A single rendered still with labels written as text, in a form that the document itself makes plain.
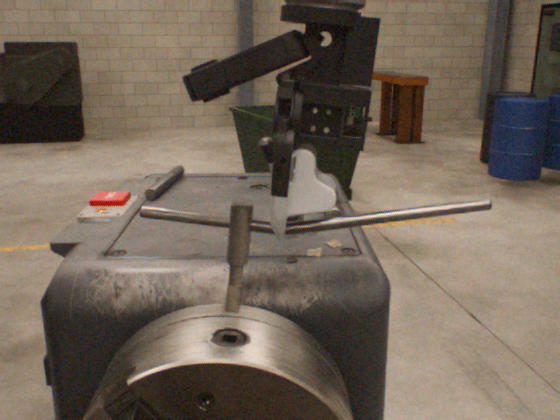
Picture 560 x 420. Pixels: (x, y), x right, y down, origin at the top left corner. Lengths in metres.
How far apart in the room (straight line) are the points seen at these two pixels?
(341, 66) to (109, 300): 0.41
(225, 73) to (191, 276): 0.31
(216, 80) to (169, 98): 9.95
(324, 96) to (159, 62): 9.96
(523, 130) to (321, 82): 6.35
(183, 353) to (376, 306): 0.26
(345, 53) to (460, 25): 11.33
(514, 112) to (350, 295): 6.15
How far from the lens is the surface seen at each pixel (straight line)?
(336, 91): 0.49
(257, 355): 0.58
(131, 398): 0.61
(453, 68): 11.80
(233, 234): 0.55
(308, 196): 0.52
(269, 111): 6.22
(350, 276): 0.73
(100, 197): 1.05
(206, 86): 0.52
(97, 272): 0.76
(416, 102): 8.93
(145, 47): 10.42
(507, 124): 6.84
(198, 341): 0.60
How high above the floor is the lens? 1.53
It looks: 17 degrees down
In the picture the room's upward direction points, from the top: straight up
